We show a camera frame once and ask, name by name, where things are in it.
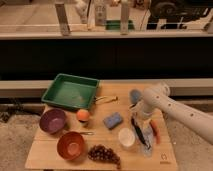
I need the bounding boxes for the black brush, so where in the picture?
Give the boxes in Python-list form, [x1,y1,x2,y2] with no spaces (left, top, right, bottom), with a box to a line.
[131,117,151,149]

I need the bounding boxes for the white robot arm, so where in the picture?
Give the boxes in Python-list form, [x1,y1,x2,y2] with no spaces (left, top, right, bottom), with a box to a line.
[132,83,213,145]

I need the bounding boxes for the light blue cloth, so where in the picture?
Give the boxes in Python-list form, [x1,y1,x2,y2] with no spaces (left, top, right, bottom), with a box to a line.
[139,126,154,157]

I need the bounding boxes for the white cup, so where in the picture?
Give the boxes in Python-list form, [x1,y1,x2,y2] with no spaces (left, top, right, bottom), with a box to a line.
[118,128,135,148]

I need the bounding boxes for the grey-blue round object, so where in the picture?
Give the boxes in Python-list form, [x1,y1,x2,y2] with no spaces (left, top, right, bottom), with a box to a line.
[130,89,141,104]

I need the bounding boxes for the blue sponge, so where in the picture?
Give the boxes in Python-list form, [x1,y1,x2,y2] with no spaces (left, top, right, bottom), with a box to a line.
[103,112,123,129]

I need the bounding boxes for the wooden table board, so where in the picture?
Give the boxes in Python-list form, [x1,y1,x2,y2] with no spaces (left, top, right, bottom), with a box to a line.
[25,83,178,171]

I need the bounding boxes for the bunch of dark grapes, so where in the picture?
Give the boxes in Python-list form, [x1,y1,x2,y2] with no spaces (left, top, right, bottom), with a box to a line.
[88,144,121,169]

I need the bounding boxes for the metal spoon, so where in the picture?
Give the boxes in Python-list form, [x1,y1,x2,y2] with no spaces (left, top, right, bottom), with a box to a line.
[78,132,94,135]

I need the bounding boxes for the orange fruit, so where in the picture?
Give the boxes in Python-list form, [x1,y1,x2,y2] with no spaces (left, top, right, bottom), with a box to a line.
[76,109,90,122]

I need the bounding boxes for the orange-brown bowl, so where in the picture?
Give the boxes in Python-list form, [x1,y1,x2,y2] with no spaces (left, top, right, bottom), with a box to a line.
[57,131,85,160]

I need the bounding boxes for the green plastic tray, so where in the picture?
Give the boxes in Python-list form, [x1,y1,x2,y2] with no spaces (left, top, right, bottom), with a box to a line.
[42,73,99,110]

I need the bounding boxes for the purple bowl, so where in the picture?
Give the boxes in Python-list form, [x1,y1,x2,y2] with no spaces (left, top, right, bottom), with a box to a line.
[39,108,66,134]

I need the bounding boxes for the yellow handled utensil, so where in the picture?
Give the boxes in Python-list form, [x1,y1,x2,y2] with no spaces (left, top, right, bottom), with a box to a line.
[95,96,118,104]

